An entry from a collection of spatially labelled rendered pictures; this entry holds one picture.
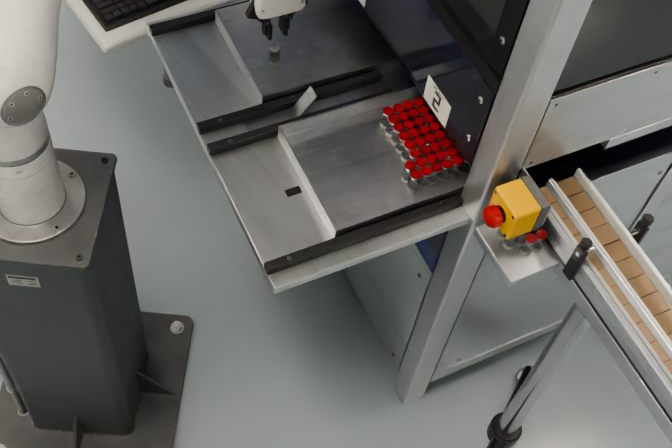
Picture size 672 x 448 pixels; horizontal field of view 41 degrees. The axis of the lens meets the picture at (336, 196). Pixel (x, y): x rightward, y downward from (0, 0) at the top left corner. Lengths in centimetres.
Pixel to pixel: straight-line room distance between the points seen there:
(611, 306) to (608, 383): 104
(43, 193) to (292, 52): 61
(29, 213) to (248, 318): 102
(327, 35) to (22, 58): 80
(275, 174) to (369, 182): 18
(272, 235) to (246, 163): 17
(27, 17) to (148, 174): 151
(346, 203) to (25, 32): 66
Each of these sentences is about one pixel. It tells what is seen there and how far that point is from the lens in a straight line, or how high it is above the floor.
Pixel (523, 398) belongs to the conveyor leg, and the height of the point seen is 36.
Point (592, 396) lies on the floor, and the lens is 263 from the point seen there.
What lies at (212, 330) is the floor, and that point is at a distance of 253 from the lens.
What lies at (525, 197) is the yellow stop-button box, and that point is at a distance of 158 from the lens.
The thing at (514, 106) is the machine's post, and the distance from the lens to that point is 146.
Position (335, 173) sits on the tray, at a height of 88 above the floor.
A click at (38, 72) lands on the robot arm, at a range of 139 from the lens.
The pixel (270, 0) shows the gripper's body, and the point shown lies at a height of 109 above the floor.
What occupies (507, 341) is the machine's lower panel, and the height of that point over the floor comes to 15.
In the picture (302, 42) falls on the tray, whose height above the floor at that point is 88.
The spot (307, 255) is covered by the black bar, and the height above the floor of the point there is 90.
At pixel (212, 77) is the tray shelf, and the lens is 187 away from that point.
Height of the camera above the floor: 226
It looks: 54 degrees down
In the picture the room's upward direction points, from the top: 9 degrees clockwise
